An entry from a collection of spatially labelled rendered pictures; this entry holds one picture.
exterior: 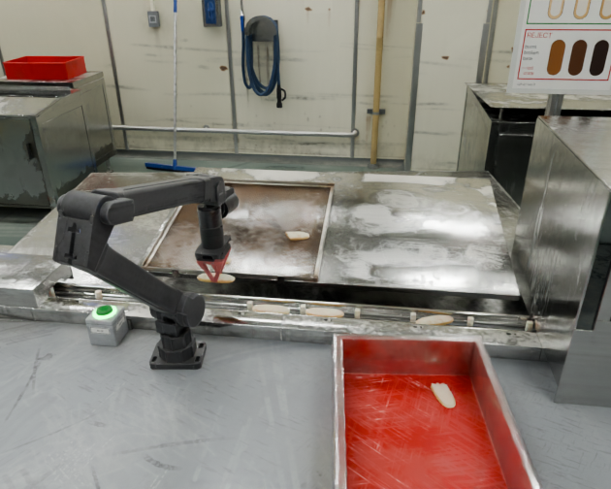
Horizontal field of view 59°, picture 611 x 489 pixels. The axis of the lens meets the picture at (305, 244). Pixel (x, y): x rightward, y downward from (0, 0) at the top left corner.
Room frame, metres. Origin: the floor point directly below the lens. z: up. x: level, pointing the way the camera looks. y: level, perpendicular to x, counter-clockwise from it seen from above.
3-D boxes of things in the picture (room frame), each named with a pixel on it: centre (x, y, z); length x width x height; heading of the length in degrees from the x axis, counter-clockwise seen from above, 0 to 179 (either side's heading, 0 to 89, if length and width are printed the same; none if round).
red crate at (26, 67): (4.55, 2.08, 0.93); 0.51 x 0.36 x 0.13; 86
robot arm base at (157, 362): (1.03, 0.30, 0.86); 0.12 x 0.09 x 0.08; 89
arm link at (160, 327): (1.05, 0.30, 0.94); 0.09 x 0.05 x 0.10; 158
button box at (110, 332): (1.11, 0.49, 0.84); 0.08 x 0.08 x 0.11; 82
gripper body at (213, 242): (1.20, 0.23, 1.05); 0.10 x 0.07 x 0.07; 171
